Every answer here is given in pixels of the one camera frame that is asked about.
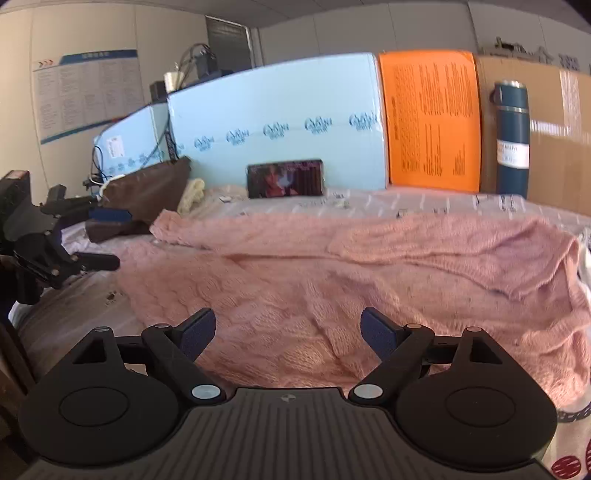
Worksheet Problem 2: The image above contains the dark wall notice board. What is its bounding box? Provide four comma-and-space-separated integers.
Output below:
205, 15, 253, 71

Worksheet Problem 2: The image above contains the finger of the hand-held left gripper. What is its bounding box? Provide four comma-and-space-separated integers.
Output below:
14, 230, 122, 291
41, 184, 133, 228

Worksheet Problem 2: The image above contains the large light blue foam board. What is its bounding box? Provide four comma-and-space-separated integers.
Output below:
167, 52, 389, 193

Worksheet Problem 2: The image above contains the blue cable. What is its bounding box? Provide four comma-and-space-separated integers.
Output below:
91, 145, 114, 182

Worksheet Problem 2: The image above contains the dark blue thermos bottle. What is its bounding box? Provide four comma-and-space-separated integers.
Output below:
489, 80, 530, 200

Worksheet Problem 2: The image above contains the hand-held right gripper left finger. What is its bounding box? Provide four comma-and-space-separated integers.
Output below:
70, 308, 227, 407

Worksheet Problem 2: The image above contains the orange printed board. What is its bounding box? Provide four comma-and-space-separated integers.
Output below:
378, 49, 482, 193

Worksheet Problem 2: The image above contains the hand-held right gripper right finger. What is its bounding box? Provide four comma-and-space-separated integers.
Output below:
347, 307, 507, 407

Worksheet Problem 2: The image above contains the small light blue foam board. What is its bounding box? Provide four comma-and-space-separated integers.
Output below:
93, 103, 172, 185

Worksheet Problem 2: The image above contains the black device with cables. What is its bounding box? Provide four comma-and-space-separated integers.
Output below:
148, 43, 234, 103

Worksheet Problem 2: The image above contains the black smartphone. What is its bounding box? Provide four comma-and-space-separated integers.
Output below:
246, 159, 325, 199

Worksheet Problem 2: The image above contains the brown garment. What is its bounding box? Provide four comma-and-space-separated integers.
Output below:
85, 156, 193, 244

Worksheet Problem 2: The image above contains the wall poster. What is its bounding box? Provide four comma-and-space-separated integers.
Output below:
31, 49, 145, 145

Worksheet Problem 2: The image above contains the pink knit sweater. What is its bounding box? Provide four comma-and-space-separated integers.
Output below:
115, 209, 591, 411

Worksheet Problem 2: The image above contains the brown cardboard box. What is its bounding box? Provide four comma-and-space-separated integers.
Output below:
475, 54, 591, 219

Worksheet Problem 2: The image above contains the cream knit cloth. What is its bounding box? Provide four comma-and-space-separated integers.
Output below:
177, 178, 206, 216

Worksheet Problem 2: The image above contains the red dotted patterned cloth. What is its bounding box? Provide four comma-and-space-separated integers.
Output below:
542, 240, 591, 480

